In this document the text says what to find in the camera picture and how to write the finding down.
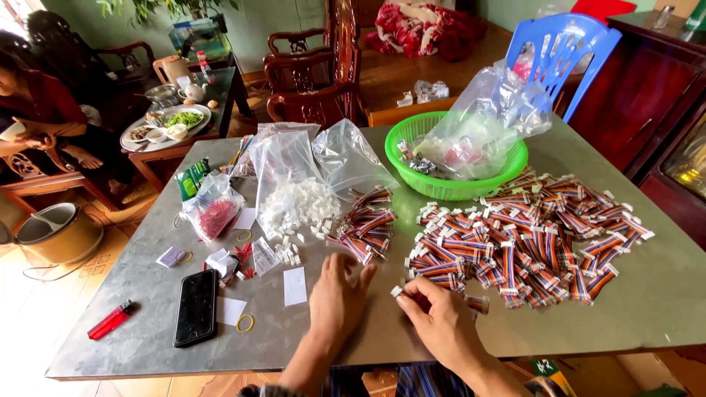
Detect person's left hand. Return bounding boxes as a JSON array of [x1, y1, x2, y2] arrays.
[[308, 252, 379, 354]]

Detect person's right hand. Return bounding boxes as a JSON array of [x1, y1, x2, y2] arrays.
[[394, 276, 488, 378]]

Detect single striped ribbon cable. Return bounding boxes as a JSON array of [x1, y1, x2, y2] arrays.
[[391, 285, 491, 316]]

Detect white paper slip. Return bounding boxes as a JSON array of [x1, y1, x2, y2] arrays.
[[216, 296, 248, 326], [233, 207, 258, 231], [283, 267, 309, 307]]

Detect scattered loose white connectors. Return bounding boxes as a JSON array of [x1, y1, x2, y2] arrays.
[[267, 218, 338, 267]]

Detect person's striped trousers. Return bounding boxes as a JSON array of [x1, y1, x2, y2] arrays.
[[237, 361, 552, 397]]

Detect printed white label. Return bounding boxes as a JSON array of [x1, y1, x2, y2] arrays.
[[252, 236, 282, 278]]

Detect crumpled white paper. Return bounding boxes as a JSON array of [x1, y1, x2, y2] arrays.
[[204, 248, 239, 281]]

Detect clear bag of white connectors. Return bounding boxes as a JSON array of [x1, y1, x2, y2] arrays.
[[248, 129, 344, 239]]

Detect black smartphone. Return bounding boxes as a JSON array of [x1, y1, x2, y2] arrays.
[[172, 268, 220, 348]]

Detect green plastic basket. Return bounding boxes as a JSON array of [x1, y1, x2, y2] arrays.
[[384, 111, 529, 201]]

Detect empty clear plastic bag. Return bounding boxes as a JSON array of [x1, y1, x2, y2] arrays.
[[311, 118, 400, 195]]

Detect clear bag of red parts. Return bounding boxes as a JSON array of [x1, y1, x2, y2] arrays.
[[182, 172, 247, 243]]

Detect small printed card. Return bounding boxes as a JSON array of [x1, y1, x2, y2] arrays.
[[156, 246, 185, 269]]

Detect green foil packet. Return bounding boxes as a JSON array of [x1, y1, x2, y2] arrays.
[[175, 158, 212, 201]]

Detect clear bag of mixed parts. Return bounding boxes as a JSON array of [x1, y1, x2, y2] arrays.
[[411, 60, 554, 182]]

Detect red lighter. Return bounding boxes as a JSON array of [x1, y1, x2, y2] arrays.
[[87, 299, 135, 341]]

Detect carved dark wooden armchair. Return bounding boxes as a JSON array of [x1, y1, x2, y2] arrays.
[[263, 0, 363, 131]]

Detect small clear plastic packets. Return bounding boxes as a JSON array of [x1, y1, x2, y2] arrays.
[[396, 79, 451, 108]]

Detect glass-topped tea table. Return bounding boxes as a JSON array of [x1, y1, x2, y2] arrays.
[[120, 66, 253, 191]]

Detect wooden bench bed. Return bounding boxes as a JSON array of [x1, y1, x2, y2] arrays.
[[356, 22, 585, 128]]

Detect round tray of dishes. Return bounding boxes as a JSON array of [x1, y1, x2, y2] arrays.
[[120, 104, 213, 153]]

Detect white teapot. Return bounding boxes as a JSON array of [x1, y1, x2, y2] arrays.
[[177, 83, 209, 103]]

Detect steel bowl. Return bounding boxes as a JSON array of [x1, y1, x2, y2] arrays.
[[145, 84, 179, 109]]

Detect rice cooker pot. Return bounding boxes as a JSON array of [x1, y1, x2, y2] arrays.
[[0, 202, 105, 265]]

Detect beige electric kettle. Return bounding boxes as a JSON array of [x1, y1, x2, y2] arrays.
[[152, 54, 193, 88]]

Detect red floral blanket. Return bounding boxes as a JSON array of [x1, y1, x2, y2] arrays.
[[362, 1, 488, 62]]

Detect blue plastic chair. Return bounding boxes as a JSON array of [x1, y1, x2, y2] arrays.
[[504, 12, 623, 124]]

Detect glass fish tank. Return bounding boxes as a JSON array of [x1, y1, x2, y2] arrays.
[[167, 18, 232, 61]]

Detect dark wooden cabinet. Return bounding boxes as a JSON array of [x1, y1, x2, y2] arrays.
[[567, 11, 706, 251]]

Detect green potted plant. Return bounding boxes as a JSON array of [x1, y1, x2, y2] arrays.
[[95, 0, 240, 25]]

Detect bundle of bare-ended ribbon cables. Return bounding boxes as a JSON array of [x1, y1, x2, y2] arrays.
[[327, 186, 399, 267]]

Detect red wire pieces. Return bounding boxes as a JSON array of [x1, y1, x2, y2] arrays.
[[220, 243, 257, 289]]

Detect pile of finished ribbon cables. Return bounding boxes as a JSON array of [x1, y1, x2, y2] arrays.
[[404, 167, 657, 310]]

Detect bag of coloured wires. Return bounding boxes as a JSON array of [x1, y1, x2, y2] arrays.
[[220, 134, 260, 180]]

